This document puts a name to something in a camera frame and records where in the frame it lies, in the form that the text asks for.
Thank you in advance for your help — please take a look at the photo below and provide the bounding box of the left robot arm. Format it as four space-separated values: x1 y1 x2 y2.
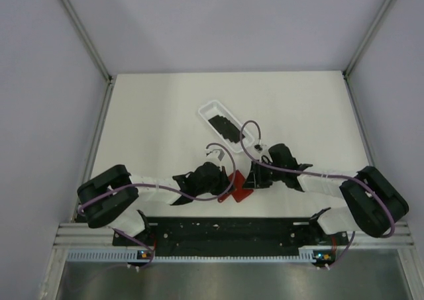
77 162 234 245

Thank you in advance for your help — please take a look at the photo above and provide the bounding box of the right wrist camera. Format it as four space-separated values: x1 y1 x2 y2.
253 143 268 153

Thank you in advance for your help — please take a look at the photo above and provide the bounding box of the white plastic tray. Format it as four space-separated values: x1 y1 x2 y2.
197 100 255 154

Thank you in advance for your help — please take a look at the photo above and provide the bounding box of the red leather card holder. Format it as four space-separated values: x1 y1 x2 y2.
218 170 254 203

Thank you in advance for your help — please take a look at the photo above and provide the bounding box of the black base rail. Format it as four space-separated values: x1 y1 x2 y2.
112 216 352 256

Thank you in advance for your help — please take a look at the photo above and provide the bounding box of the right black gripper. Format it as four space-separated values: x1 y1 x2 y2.
242 160 285 189

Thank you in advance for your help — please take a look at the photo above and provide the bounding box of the right aluminium frame post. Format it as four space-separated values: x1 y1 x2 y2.
343 0 397 80

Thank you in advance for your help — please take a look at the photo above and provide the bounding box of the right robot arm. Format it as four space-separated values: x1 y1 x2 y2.
243 143 409 244

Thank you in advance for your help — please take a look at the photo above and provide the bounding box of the white cable duct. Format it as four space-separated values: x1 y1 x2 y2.
66 246 329 263

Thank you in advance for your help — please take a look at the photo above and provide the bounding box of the left aluminium frame post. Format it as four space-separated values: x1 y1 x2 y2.
58 0 113 83

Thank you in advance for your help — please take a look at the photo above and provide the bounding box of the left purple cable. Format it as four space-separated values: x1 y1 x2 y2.
78 143 237 215

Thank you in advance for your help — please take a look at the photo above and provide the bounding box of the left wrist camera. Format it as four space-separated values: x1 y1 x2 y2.
205 148 225 169

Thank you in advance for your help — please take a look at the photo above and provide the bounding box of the aluminium frame post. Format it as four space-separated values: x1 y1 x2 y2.
58 0 113 83
343 0 397 80

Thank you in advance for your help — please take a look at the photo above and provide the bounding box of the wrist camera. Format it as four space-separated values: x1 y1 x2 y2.
205 148 225 169
253 143 268 153

